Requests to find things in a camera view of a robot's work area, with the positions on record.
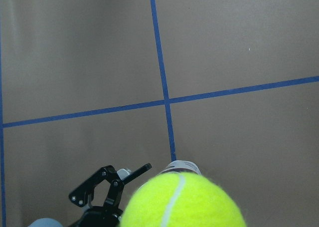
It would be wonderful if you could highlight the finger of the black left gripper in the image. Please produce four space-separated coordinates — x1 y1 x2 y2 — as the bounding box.
68 163 152 208

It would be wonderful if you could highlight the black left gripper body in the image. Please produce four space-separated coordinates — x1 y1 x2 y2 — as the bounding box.
69 205 123 227

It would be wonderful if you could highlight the yellow tennis ball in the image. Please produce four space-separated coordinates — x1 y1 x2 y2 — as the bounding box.
120 173 246 227

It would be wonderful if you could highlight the clear tennis ball can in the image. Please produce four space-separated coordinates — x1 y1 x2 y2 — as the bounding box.
159 160 202 175

